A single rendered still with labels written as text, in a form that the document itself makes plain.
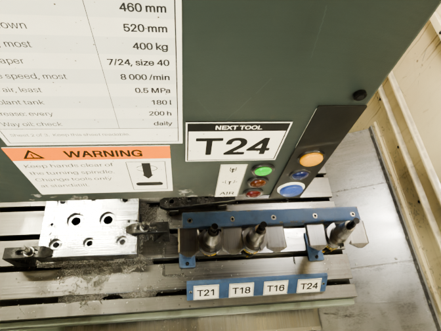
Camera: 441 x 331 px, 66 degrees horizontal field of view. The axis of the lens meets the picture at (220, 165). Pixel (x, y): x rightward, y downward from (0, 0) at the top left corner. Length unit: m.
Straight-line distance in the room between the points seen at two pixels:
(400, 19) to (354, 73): 0.05
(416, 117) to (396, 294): 0.64
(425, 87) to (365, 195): 0.47
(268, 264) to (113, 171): 0.89
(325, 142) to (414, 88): 1.11
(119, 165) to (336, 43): 0.24
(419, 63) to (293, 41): 1.22
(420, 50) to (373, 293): 0.89
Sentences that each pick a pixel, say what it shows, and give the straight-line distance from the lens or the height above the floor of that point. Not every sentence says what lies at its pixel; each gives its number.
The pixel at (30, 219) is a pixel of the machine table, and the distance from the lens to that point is 1.32.
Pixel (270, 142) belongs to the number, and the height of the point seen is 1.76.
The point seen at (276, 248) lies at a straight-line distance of 0.89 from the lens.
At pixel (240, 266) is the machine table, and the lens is 1.18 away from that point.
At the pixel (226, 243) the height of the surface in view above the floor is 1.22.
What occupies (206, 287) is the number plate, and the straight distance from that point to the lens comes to 1.11.
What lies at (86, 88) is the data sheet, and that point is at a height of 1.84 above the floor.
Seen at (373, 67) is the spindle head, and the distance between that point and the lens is 0.29.
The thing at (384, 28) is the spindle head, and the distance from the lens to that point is 0.27.
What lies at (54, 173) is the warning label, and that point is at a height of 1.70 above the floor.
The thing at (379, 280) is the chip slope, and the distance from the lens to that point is 1.45.
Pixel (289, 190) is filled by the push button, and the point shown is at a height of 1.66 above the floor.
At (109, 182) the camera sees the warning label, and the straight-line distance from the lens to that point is 0.42.
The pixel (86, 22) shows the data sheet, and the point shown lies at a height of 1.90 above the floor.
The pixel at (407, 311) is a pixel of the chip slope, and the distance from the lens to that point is 1.45.
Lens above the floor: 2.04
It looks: 61 degrees down
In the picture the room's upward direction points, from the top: 11 degrees clockwise
